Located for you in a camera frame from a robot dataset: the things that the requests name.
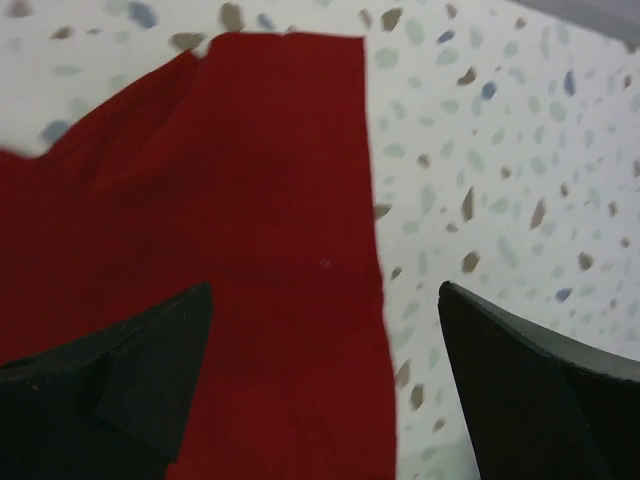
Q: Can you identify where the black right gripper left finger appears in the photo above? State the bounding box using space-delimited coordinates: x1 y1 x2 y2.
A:
1 283 213 480

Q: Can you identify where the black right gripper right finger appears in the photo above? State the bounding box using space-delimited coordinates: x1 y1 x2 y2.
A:
438 282 639 480

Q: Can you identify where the red t shirt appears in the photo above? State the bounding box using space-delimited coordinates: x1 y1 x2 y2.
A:
1 33 396 479

